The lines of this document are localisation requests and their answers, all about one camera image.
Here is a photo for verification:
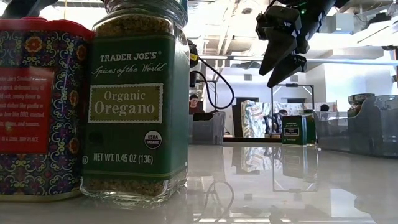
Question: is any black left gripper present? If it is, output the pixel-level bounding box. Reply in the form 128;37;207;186
187;39;200;68

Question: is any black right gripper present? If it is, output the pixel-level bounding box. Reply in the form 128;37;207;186
255;4;312;88

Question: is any red paprika spice tin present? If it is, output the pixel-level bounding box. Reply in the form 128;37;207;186
0;17;95;203

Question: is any grey ceiling air unit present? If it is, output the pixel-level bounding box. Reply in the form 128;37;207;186
320;12;355;34

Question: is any black panel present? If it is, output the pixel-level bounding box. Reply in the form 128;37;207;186
231;96;259;138

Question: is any grey translucent plastic bin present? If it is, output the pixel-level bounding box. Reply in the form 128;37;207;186
188;111;227;146
315;95;398;159

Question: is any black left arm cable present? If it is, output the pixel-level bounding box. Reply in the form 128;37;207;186
189;57;235;110

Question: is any black table frame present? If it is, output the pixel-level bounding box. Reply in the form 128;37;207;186
223;136;318;144

